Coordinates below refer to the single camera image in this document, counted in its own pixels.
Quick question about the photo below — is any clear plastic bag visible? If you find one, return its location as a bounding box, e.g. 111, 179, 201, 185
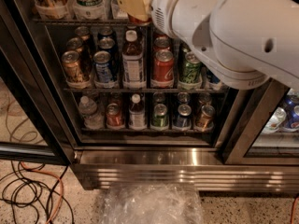
100, 184, 204, 224

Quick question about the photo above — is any blue can right fridge section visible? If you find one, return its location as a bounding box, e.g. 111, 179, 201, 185
282, 105, 299, 132

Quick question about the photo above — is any brown tea bottle middle shelf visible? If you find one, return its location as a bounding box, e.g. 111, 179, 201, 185
122, 30, 145, 82

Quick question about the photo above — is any gold can front middle shelf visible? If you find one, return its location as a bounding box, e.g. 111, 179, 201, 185
62, 50, 89, 83

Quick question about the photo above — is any green can bottom shelf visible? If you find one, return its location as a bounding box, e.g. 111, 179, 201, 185
152, 104, 168, 128

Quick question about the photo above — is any water bottle bottom shelf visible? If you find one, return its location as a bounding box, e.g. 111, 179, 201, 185
78, 96, 104, 130

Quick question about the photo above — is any slim redbull can middle shelf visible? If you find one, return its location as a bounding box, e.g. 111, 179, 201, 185
206, 70, 221, 85

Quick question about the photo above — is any blue pepsi can middle shelf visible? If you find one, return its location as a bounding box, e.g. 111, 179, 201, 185
93, 50, 117, 83

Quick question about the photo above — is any red can bottom shelf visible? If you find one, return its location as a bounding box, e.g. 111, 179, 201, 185
106, 103, 123, 127

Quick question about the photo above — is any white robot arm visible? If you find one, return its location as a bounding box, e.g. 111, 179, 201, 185
117, 0, 299, 90

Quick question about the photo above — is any gold can shelf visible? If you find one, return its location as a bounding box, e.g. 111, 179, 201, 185
195, 105, 215, 128
62, 50, 89, 83

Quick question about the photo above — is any orange cable on floor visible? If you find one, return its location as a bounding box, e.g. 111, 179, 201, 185
19, 161, 65, 224

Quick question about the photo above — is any brown tea bottle bottom shelf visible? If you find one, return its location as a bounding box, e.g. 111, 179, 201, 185
129, 93, 146, 130

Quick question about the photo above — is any red coke can middle shelf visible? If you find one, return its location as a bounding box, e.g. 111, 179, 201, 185
152, 49, 174, 82

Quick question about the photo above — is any stainless steel fridge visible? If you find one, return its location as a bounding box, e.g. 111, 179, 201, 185
0, 0, 299, 194

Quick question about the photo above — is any green can middle shelf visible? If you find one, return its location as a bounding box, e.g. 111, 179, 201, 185
179, 51, 202, 84

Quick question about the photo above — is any brown tea bottle shelf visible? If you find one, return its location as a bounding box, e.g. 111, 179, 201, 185
129, 93, 146, 130
122, 30, 145, 82

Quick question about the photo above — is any gold can bottom shelf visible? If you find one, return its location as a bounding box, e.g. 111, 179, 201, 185
195, 105, 215, 128

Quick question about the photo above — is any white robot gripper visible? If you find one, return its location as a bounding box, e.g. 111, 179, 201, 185
115, 0, 223, 39

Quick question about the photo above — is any blue can bottom shelf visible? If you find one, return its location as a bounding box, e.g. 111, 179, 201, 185
174, 104, 192, 128

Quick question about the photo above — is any black cable on floor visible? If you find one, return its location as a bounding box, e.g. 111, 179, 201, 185
0, 161, 76, 224

